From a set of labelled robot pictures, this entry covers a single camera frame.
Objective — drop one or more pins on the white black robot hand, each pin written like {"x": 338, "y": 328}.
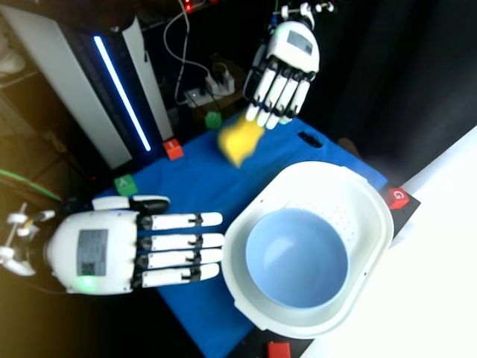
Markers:
{"x": 93, "y": 253}
{"x": 294, "y": 41}

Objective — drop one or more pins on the yellow green sponge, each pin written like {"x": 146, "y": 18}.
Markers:
{"x": 238, "y": 143}

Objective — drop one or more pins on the light blue bowl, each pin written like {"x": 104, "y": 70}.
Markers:
{"x": 298, "y": 261}

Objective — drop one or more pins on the green block letter Y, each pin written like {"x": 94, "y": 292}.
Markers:
{"x": 126, "y": 185}

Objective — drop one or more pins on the black oblong clip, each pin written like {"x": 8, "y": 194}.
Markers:
{"x": 310, "y": 139}

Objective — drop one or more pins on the white power strip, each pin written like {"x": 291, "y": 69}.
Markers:
{"x": 201, "y": 95}

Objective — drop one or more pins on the green block letter C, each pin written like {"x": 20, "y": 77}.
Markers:
{"x": 213, "y": 120}

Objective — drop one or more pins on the blue cloth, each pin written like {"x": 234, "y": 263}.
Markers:
{"x": 194, "y": 179}

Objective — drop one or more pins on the red block letter I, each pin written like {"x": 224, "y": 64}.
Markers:
{"x": 173, "y": 149}

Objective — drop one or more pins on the white perforated basin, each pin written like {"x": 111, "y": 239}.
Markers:
{"x": 324, "y": 186}

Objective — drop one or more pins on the white column with blue light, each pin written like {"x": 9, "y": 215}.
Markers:
{"x": 56, "y": 74}

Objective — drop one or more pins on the red block letter G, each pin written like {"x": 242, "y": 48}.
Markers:
{"x": 398, "y": 197}

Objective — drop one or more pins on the plain red block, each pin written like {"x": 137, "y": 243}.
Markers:
{"x": 278, "y": 350}

